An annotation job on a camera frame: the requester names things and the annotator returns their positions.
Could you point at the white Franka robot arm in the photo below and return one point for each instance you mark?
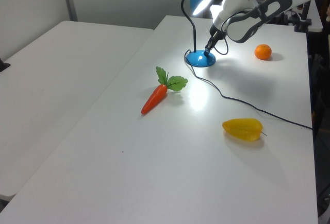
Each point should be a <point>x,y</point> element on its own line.
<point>237,2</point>

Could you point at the black mount on adjacent table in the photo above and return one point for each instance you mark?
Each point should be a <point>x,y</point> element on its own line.
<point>3,65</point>

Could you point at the black clamp with post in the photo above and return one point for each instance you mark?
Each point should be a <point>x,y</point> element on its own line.
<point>303,23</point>

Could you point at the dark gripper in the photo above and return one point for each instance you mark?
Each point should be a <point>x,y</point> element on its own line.
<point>216,32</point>

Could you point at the yellow plastic starfruit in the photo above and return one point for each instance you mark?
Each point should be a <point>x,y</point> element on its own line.
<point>242,129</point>

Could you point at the blue desk lamp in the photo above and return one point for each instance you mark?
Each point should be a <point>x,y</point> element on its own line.
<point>201,59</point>

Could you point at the white adjacent table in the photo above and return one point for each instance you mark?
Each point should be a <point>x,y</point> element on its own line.
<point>51,79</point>

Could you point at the orange mandarin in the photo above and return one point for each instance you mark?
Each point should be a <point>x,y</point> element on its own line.
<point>263,52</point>

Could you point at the orange toy carrot green leaves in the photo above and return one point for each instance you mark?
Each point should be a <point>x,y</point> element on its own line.
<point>154,99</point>

